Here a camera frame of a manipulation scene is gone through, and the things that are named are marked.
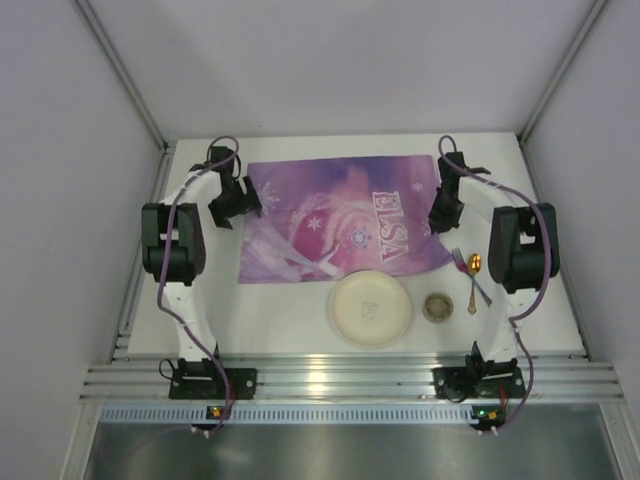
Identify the right aluminium corner post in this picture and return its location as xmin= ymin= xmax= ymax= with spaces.
xmin=516 ymin=0 xmax=612 ymax=149

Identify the white slotted cable duct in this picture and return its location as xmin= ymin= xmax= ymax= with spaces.
xmin=100 ymin=403 xmax=505 ymax=425

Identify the purple Elsa cloth placemat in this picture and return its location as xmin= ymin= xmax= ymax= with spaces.
xmin=238 ymin=155 xmax=451 ymax=284

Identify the gold metal spoon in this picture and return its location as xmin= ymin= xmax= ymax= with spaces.
xmin=467 ymin=253 xmax=482 ymax=315

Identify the aluminium corner post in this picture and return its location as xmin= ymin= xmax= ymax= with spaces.
xmin=71 ymin=0 xmax=169 ymax=151
xmin=516 ymin=0 xmax=612 ymax=149

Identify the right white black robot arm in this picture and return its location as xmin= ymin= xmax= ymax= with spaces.
xmin=428 ymin=151 xmax=560 ymax=385

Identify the left aluminium corner post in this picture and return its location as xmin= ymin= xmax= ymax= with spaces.
xmin=71 ymin=0 xmax=169 ymax=151

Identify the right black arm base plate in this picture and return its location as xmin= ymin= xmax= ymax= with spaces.
xmin=433 ymin=367 xmax=525 ymax=403

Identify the aluminium mounting rail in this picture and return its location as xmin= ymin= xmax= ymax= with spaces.
xmin=80 ymin=354 xmax=624 ymax=403

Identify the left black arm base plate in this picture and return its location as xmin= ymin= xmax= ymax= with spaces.
xmin=168 ymin=368 xmax=258 ymax=401

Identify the cream round plate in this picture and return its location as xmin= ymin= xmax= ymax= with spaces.
xmin=327 ymin=270 xmax=413 ymax=350

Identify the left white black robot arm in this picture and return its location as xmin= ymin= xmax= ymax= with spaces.
xmin=141 ymin=136 xmax=263 ymax=380

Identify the small glass cup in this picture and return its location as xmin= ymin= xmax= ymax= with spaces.
xmin=422 ymin=292 xmax=454 ymax=324

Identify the iridescent metal fork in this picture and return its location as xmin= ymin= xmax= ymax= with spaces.
xmin=451 ymin=247 xmax=492 ymax=314

